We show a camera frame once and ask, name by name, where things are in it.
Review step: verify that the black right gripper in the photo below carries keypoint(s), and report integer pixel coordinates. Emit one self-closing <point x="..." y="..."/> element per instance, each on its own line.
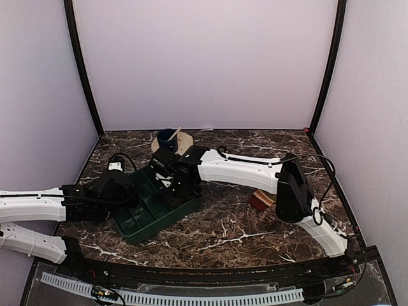
<point x="173" y="201"/>

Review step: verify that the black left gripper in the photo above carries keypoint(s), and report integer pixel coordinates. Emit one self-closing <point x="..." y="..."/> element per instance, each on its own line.
<point x="133" y="192"/>

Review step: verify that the green plastic divided tray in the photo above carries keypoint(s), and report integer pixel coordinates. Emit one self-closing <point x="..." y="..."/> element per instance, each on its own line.
<point x="153" y="212"/>

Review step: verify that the striped brown red sock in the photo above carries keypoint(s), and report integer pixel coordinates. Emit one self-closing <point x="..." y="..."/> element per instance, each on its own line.
<point x="261" y="200"/>

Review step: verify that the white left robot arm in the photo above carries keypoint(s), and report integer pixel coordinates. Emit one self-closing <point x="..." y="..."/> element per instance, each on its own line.
<point x="43" y="205"/>

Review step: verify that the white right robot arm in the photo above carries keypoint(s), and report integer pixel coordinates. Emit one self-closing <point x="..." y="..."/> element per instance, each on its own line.
<point x="295" y="201"/>

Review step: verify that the dark blue cup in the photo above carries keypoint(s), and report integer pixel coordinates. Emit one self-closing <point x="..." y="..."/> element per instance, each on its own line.
<point x="162" y="138"/>

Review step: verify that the wooden stick in cup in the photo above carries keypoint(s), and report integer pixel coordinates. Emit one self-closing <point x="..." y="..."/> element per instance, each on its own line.
<point x="175" y="133"/>

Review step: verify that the small circuit board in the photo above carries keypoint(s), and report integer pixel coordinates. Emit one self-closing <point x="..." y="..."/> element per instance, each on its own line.
<point x="103" y="295"/>

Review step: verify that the black front rail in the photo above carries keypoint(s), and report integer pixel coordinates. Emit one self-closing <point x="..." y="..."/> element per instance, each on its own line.
<point x="121" y="274"/>

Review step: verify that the white slotted cable duct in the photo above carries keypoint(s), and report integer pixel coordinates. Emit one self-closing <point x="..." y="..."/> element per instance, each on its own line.
<point x="166" y="295"/>

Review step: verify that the black left frame post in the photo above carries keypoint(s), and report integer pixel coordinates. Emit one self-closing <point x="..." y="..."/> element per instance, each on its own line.
<point x="80" y="66"/>

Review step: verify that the black frame post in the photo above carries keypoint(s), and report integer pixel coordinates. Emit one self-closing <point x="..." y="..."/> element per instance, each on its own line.
<point x="330" y="66"/>
<point x="80" y="66"/>

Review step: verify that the black right frame post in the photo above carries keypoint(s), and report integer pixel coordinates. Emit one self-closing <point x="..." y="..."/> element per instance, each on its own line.
<point x="330" y="66"/>

